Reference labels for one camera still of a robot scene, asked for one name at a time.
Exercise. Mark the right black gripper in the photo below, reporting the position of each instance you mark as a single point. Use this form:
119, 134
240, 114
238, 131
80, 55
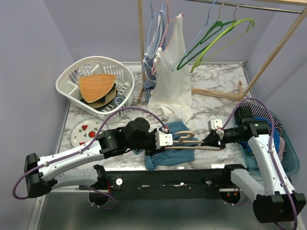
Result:
214, 139

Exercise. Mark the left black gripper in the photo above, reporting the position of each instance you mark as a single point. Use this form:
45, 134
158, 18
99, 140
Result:
154, 150

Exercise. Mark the beige wooden hanger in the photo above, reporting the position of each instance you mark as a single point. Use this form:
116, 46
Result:
185, 142

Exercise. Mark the teal blue tank top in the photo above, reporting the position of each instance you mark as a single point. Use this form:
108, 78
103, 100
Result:
170, 157

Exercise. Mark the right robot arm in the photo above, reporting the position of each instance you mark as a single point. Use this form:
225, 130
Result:
276, 200

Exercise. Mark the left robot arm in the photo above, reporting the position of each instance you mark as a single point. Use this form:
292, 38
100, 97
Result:
43, 174

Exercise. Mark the white tank top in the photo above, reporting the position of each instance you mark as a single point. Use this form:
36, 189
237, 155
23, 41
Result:
171, 99

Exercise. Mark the lime green hanger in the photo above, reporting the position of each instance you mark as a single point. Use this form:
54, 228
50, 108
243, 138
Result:
234, 24

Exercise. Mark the dark green plastic hanger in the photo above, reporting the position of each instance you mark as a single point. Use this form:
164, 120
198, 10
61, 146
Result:
211, 30

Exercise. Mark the light blue plastic hanger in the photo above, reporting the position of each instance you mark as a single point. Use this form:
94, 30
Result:
196, 39

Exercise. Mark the bright blue garment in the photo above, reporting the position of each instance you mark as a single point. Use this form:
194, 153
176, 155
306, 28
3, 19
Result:
276, 137

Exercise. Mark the dark plates in basket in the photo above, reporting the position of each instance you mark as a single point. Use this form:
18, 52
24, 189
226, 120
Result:
112, 98

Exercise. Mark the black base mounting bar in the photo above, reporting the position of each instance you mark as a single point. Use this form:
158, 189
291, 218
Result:
165, 184

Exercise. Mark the black white striped garment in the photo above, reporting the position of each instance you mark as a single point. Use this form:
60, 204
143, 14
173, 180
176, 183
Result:
259, 112

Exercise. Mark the watermelon pattern plate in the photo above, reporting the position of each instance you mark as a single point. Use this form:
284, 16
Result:
84, 131

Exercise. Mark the blue striped garment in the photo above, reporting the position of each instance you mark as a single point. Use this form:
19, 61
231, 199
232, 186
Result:
150, 82

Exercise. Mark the white plastic laundry basket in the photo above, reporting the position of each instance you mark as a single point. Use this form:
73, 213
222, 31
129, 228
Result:
67, 84

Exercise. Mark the pink garment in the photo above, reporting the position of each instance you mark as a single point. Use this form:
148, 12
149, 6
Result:
281, 148

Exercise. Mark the orange woven mat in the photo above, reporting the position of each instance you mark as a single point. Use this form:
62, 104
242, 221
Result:
94, 87

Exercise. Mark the teal plastic bin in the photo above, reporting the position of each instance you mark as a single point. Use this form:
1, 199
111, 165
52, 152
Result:
290, 160

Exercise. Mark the wooden clothes rack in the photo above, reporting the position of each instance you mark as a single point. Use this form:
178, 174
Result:
241, 95

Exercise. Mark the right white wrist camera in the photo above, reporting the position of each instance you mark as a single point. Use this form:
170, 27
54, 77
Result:
215, 124

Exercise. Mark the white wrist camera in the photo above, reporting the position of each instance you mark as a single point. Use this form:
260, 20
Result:
163, 139
215, 124

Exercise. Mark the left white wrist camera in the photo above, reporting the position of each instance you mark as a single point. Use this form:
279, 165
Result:
163, 139

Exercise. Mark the light blue wire hanger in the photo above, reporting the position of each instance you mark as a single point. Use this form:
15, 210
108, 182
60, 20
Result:
153, 24

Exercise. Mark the pink wire hanger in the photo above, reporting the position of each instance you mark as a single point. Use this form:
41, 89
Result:
163, 41

